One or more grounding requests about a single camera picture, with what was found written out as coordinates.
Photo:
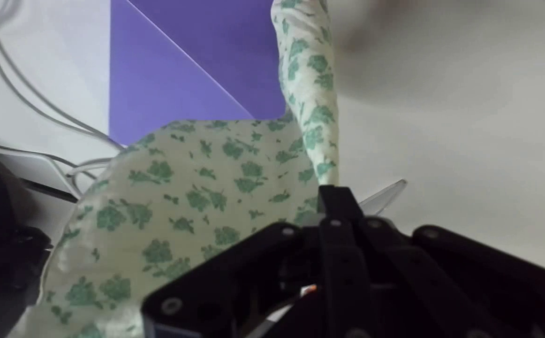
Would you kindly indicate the purple paper sheet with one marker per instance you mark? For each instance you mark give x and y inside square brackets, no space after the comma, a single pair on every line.
[160,75]

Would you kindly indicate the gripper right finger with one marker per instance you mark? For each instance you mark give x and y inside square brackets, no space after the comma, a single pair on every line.
[450,281]

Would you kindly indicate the white cloth with green flowers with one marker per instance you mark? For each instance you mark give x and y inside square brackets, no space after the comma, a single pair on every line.
[193,188]

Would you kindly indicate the clear plastic piece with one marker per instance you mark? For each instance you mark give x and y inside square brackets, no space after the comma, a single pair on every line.
[385,197]

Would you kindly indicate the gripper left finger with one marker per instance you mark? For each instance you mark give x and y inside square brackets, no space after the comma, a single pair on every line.
[235,263]

